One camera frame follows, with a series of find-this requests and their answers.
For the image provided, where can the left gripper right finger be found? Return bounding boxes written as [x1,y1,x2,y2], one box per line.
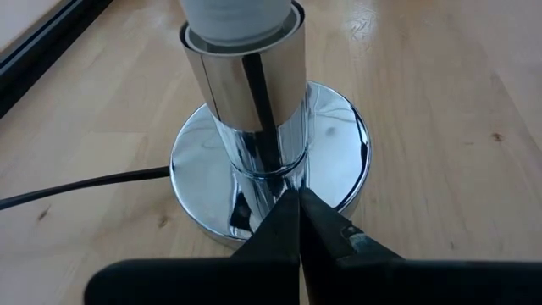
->
[298,187,542,305]

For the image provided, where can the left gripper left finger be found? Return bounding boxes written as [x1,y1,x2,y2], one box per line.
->
[83,188,301,305]

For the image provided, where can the chrome lamp socket base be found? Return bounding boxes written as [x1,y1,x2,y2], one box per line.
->
[169,0,373,250]

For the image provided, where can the white lightbulb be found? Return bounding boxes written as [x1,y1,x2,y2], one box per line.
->
[177,0,294,47]

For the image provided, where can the black lamp cable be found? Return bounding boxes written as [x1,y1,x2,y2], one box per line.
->
[0,165,172,212]

